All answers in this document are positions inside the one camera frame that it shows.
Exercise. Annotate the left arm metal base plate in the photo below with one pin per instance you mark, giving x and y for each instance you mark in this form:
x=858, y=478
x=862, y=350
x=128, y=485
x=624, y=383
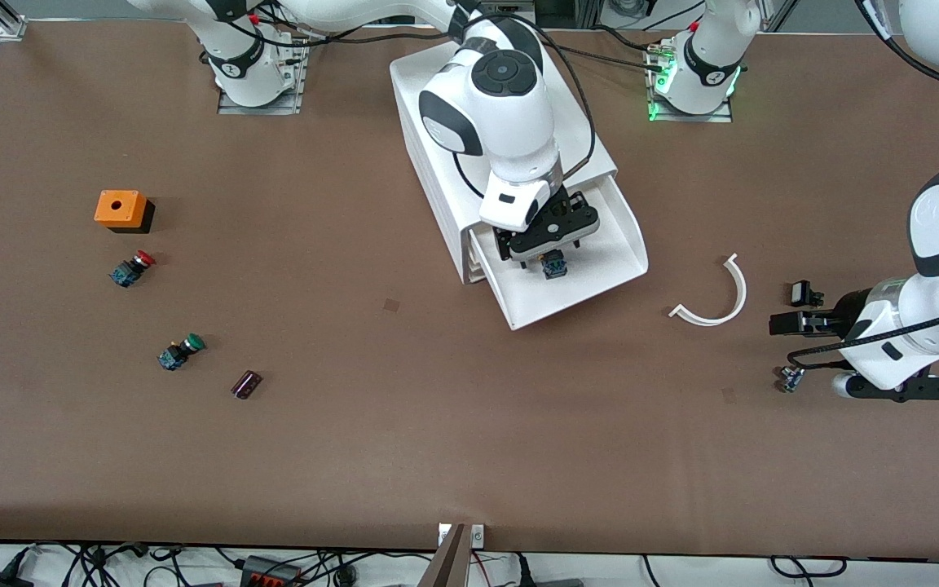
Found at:
x=689, y=116

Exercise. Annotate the small white bracket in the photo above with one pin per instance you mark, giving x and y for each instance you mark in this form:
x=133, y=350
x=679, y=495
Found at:
x=478, y=535
x=443, y=535

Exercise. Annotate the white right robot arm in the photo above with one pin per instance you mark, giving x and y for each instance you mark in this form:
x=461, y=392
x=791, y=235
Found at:
x=510, y=122

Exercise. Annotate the white plastic drawer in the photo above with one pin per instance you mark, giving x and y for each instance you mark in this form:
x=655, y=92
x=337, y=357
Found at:
x=476, y=257
x=479, y=274
x=600, y=269

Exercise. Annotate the white curved plastic arc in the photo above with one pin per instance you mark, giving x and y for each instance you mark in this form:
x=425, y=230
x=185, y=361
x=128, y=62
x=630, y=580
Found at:
x=742, y=292

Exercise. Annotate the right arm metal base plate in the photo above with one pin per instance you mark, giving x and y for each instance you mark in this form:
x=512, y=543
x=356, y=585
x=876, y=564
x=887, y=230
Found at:
x=262, y=104

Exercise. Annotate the black power strip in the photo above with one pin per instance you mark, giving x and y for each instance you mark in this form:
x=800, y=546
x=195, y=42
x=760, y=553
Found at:
x=270, y=572

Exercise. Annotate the red push button switch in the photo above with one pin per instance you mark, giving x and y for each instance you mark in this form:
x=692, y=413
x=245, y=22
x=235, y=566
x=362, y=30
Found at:
x=129, y=271

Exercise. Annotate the small blue electronic component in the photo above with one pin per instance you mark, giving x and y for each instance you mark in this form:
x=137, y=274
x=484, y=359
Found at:
x=791, y=379

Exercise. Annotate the green push button switch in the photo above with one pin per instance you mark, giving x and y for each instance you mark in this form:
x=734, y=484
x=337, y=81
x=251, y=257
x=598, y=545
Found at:
x=176, y=355

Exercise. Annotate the white drawer cabinet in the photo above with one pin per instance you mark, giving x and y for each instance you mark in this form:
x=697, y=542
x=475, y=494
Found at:
x=441, y=204

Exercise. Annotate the dark maroon cylindrical capacitor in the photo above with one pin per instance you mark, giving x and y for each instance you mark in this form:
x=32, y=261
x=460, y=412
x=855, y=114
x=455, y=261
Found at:
x=246, y=385

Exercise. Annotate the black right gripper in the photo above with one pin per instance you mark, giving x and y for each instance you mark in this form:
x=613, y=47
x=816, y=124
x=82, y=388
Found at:
x=552, y=262

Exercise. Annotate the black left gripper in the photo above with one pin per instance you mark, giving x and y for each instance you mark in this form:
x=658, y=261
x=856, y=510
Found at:
x=847, y=312

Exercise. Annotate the small black switch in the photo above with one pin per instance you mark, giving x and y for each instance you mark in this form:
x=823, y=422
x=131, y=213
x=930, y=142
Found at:
x=801, y=293

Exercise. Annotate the aluminium corner profile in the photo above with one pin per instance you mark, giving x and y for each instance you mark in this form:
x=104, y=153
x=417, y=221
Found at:
x=6, y=23

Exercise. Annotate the orange button enclosure box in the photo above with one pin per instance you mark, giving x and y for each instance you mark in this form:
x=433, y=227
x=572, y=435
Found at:
x=119, y=208

